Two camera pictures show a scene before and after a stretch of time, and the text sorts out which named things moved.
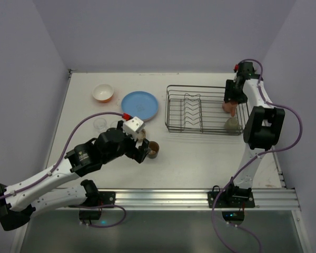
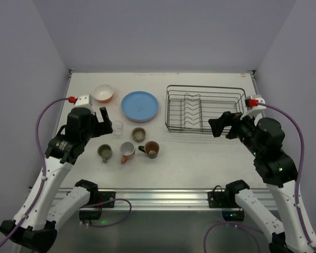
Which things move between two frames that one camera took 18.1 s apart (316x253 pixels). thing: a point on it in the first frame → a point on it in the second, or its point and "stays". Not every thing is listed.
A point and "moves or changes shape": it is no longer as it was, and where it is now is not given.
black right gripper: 234,97 → 231,126
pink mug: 230,107 moves or changes shape
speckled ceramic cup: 141,135 stays
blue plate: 142,105 stays
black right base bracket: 232,197 stays
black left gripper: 136,151 → 100,125
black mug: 154,147 stays
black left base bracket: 107,198 stays
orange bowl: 103,93 stays
